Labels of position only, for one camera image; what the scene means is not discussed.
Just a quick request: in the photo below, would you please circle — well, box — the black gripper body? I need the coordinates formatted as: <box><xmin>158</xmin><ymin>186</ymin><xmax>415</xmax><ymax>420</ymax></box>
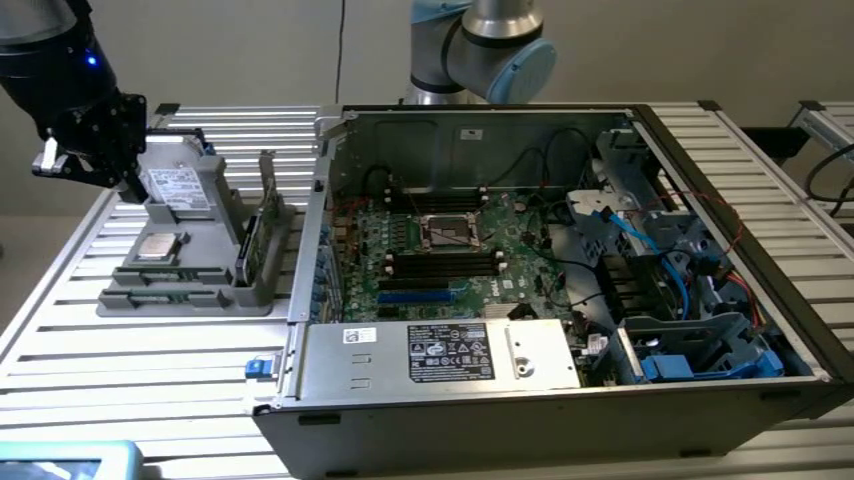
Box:
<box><xmin>0</xmin><ymin>30</ymin><xmax>150</xmax><ymax>174</ymax></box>

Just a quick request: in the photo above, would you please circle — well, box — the green RAM stick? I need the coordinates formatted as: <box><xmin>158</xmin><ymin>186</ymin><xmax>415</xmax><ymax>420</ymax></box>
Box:
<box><xmin>112</xmin><ymin>267</ymin><xmax>227</xmax><ymax>284</ymax></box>

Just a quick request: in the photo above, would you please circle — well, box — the black RAM slot bank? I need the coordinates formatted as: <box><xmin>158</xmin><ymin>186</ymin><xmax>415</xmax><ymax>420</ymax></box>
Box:
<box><xmin>385</xmin><ymin>185</ymin><xmax>497</xmax><ymax>212</ymax></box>
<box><xmin>381</xmin><ymin>248</ymin><xmax>507</xmax><ymax>279</ymax></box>

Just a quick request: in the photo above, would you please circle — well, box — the silver hard disk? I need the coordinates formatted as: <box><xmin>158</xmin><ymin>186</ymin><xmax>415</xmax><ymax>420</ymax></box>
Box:
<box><xmin>136</xmin><ymin>128</ymin><xmax>210</xmax><ymax>212</ymax></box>

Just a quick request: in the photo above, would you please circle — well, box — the silver CPU chip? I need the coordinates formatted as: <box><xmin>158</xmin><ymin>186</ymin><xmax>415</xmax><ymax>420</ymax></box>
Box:
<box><xmin>135</xmin><ymin>231</ymin><xmax>183</xmax><ymax>262</ymax></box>

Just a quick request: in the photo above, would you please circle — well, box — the green graphics card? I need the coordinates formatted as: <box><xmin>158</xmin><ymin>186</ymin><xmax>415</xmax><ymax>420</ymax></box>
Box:
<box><xmin>234</xmin><ymin>149</ymin><xmax>287</xmax><ymax>287</ymax></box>

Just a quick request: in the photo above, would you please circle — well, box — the grey plastic parts rack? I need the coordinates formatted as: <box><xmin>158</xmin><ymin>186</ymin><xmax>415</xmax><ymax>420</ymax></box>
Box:
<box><xmin>95</xmin><ymin>149</ymin><xmax>297</xmax><ymax>319</ymax></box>

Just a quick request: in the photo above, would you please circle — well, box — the blue case latch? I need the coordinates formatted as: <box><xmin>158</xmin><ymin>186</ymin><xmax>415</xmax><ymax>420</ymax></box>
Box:
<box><xmin>243</xmin><ymin>352</ymin><xmax>279</xmax><ymax>382</ymax></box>

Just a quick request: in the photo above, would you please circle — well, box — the black expansion slot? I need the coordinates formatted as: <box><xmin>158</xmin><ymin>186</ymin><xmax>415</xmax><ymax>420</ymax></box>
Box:
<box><xmin>377</xmin><ymin>277</ymin><xmax>454</xmax><ymax>292</ymax></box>

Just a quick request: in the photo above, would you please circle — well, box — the blue expansion slot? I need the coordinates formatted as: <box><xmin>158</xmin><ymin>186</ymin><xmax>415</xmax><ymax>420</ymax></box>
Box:
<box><xmin>375</xmin><ymin>289</ymin><xmax>457</xmax><ymax>306</ymax></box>

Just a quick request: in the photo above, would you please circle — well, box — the teal framed device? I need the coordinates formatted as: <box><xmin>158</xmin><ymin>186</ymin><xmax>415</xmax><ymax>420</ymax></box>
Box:
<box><xmin>0</xmin><ymin>439</ymin><xmax>146</xmax><ymax>480</ymax></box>

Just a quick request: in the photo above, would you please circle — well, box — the silver power supply unit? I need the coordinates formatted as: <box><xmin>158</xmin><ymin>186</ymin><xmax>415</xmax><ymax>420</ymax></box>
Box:
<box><xmin>291</xmin><ymin>318</ymin><xmax>584</xmax><ymax>407</ymax></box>

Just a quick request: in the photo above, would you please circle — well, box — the green Dell motherboard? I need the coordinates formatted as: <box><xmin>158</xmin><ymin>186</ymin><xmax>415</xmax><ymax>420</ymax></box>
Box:
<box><xmin>331</xmin><ymin>191</ymin><xmax>577</xmax><ymax>324</ymax></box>

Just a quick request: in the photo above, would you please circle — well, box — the grey metal drive cage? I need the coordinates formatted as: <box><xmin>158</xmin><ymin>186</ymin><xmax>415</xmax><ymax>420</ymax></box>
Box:
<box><xmin>565</xmin><ymin>127</ymin><xmax>673</xmax><ymax>254</ymax></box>

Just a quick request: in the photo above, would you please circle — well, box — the black heatsink shroud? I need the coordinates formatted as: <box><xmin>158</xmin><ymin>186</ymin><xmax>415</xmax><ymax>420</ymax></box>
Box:
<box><xmin>597</xmin><ymin>253</ymin><xmax>670</xmax><ymax>324</ymax></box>

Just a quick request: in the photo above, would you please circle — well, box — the open black PC case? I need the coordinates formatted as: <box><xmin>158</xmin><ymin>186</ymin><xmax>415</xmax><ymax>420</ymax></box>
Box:
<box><xmin>251</xmin><ymin>102</ymin><xmax>854</xmax><ymax>480</ymax></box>

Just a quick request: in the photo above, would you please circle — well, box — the blue disk carrier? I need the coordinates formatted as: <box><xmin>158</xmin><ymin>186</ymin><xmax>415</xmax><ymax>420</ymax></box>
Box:
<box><xmin>638</xmin><ymin>353</ymin><xmax>697</xmax><ymax>384</ymax></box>

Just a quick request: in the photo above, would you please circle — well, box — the grey disk bay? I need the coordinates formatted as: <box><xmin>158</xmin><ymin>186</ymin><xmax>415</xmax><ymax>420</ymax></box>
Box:
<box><xmin>614</xmin><ymin>310</ymin><xmax>784</xmax><ymax>387</ymax></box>

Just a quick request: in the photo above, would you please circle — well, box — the neighbouring metal slat table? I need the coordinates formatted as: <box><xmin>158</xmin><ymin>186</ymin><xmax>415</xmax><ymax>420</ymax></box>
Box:
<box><xmin>789</xmin><ymin>99</ymin><xmax>854</xmax><ymax>169</ymax></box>

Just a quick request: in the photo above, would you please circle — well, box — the thin black wall cable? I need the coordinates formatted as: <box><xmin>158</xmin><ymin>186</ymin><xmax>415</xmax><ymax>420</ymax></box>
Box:
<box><xmin>331</xmin><ymin>0</ymin><xmax>350</xmax><ymax>105</ymax></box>

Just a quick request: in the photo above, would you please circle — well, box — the CPU socket with metal frame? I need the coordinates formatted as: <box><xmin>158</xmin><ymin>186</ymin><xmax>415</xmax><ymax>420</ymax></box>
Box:
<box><xmin>414</xmin><ymin>210</ymin><xmax>487</xmax><ymax>252</ymax></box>

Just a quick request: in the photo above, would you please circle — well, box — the black internal power cable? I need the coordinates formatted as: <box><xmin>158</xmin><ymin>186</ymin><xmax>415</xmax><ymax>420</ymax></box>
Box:
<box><xmin>491</xmin><ymin>127</ymin><xmax>597</xmax><ymax>194</ymax></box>

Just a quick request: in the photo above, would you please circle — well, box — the blue SATA wire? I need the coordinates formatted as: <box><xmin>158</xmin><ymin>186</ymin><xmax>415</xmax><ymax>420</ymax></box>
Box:
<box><xmin>657</xmin><ymin>249</ymin><xmax>700</xmax><ymax>324</ymax></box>
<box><xmin>598</xmin><ymin>208</ymin><xmax>654</xmax><ymax>252</ymax></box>

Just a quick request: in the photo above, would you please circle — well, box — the thin red wire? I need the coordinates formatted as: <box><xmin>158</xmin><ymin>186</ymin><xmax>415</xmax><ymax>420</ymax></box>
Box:
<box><xmin>657</xmin><ymin>191</ymin><xmax>748</xmax><ymax>259</ymax></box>

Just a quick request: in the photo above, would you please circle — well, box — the thick black cable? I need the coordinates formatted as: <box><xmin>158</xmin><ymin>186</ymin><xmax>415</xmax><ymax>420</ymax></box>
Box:
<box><xmin>805</xmin><ymin>146</ymin><xmax>854</xmax><ymax>217</ymax></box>

